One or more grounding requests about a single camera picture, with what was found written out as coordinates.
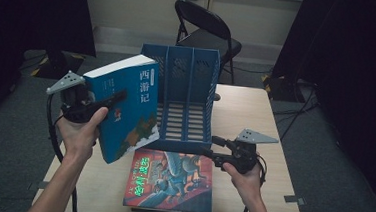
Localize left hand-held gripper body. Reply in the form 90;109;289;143
44;69;112;125

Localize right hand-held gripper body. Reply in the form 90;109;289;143
211;126;280;177

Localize blue book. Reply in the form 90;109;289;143
77;50;166;168

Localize red book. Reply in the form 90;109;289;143
122;146;217;212

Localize blue plastic file rack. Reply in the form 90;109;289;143
134;43;222;157

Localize person's right hand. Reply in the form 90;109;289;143
219;152;267;204

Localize person's left hand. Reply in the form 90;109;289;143
54;104;110;163

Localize black stand base striped tape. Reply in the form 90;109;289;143
260;73;307;103
30;48;88;83

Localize grey tape strip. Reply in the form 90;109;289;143
283;194;307;206
29;180;51;193

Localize black curtain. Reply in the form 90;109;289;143
262;0;376;212
0;0;101;137

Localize black folding chair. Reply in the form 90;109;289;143
169;0;246;88

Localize left hand-held gripper cable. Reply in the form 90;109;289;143
38;92;88;212

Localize black floor cables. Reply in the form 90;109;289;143
270;81;322;144

